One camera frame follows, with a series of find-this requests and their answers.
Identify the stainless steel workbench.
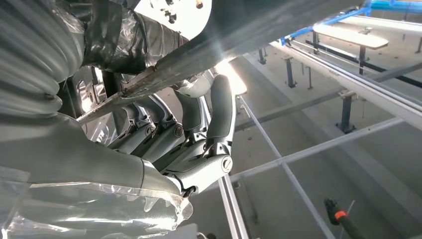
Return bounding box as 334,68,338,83
215,39,422,239

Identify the blue metal shelf rack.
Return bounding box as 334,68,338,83
279,0,422,46

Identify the white oval topped stand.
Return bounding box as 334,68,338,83
312,23,390,76

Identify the black support post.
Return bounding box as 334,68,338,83
284,56,298,89
336,94,357,134

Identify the black handle with orange band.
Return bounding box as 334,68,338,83
324,198,368,239

